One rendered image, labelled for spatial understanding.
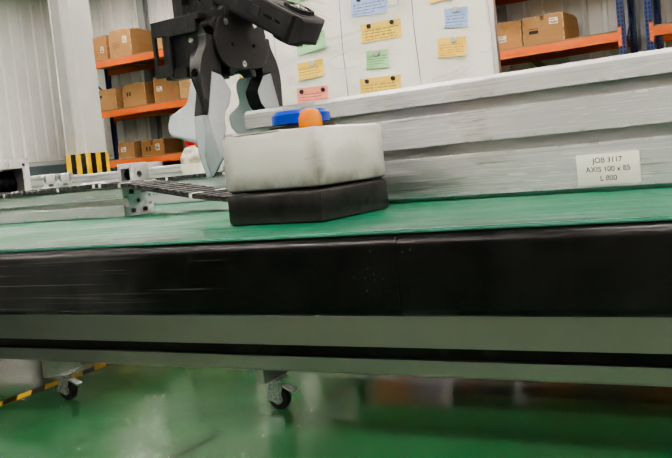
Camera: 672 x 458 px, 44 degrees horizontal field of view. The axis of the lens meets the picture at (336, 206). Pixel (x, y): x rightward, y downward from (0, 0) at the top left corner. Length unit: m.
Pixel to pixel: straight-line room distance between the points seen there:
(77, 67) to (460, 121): 8.35
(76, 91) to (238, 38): 8.30
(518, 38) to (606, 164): 10.16
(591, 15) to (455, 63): 7.77
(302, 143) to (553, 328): 0.19
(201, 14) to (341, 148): 0.28
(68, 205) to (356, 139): 0.47
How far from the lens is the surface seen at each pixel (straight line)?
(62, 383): 3.35
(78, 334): 0.70
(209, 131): 0.73
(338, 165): 0.52
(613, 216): 0.40
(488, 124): 0.58
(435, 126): 0.60
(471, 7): 3.73
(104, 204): 0.90
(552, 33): 10.53
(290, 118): 0.55
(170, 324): 0.63
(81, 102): 8.83
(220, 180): 1.03
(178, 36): 0.79
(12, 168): 1.66
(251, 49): 0.78
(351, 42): 3.95
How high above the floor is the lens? 0.82
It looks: 4 degrees down
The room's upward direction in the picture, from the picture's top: 6 degrees counter-clockwise
